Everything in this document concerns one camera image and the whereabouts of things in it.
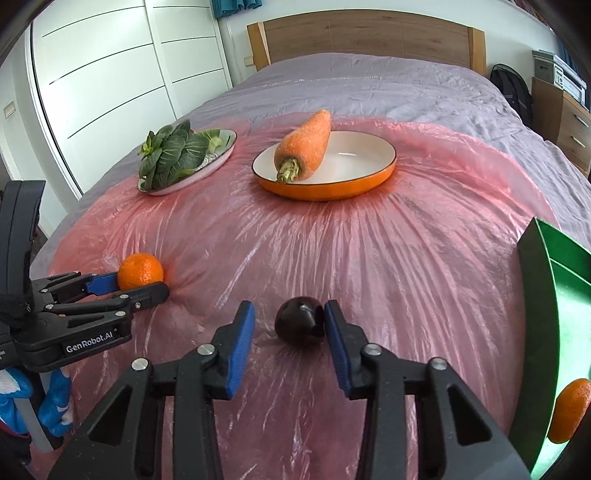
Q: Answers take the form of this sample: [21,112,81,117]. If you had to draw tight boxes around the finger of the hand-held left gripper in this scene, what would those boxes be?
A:
[36,281,170,327]
[30,272,122,302]

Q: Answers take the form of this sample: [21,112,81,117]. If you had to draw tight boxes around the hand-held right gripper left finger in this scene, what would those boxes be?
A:
[48,300,256,480]

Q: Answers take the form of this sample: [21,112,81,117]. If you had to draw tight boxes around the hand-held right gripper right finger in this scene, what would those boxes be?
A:
[323,300,532,480]

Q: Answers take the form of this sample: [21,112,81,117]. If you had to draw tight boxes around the orange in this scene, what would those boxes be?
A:
[548,378,591,444]
[117,253,164,291]

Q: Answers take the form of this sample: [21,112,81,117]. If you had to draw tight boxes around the dark purple plum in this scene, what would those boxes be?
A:
[274,296,327,346]

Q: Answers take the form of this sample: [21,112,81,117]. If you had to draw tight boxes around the green tray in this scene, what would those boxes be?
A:
[517,217,591,480]

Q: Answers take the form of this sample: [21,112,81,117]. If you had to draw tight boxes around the person's left hand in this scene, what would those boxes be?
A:
[0,367,75,439]

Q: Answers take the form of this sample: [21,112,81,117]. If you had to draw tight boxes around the pink plastic sheet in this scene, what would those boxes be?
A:
[46,115,578,480]

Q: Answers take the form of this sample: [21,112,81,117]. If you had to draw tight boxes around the bok choy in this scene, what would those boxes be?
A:
[139,119,222,190]

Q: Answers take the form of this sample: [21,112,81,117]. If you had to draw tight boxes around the silver plate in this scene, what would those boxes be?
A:
[137,129,238,196]

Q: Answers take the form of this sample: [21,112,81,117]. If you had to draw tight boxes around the orange enamel plate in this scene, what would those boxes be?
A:
[252,130,398,202]

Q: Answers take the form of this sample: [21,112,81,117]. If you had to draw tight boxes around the carrot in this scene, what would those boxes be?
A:
[274,110,332,183]

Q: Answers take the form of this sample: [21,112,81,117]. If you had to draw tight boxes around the white wardrobe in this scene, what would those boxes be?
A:
[30,0,234,199]

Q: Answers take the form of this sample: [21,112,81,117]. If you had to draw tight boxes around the teal curtain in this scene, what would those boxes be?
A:
[210,0,264,20]

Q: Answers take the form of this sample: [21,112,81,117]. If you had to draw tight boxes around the black backpack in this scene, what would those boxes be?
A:
[489,64,534,127]

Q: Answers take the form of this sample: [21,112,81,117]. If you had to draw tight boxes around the wooden headboard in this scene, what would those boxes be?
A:
[247,22,487,77]

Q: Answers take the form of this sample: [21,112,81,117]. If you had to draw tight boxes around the wooden dresser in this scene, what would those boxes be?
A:
[531,77,591,178]

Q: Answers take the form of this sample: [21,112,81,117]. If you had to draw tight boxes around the white printer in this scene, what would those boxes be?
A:
[554,58,588,100]

